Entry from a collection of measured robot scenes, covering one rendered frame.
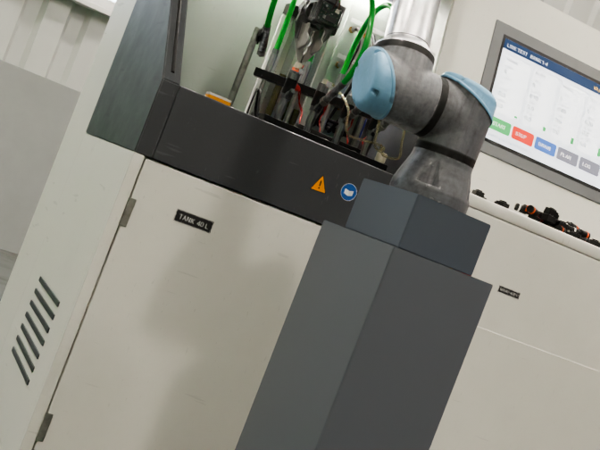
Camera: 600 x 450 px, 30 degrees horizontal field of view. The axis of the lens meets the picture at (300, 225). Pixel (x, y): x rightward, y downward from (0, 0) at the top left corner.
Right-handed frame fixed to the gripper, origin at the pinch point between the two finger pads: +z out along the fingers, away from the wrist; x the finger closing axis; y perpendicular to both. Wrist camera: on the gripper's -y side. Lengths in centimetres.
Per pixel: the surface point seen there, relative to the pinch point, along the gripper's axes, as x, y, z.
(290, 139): -4.5, 25.9, 20.5
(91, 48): 18, -402, -13
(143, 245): -26, 26, 52
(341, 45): 18.9, -27.6, -11.2
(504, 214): 51, 26, 18
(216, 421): 3, 26, 83
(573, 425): 91, 26, 59
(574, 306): 79, 26, 31
